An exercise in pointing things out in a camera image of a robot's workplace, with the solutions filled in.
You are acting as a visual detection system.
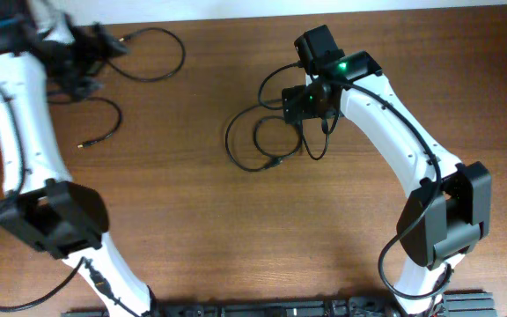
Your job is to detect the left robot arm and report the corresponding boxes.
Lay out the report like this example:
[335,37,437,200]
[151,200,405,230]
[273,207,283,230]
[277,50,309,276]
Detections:
[0,1,160,316]

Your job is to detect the black USB cable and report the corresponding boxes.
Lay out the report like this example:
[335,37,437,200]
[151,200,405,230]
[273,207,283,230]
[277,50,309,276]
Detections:
[224,99,330,173]
[46,90,123,150]
[103,26,187,84]

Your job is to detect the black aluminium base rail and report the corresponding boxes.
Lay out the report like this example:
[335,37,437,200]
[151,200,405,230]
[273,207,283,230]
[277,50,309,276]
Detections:
[61,290,496,317]

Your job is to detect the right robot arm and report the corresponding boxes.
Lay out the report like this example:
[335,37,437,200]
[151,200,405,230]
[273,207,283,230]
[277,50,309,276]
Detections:
[282,26,496,316]

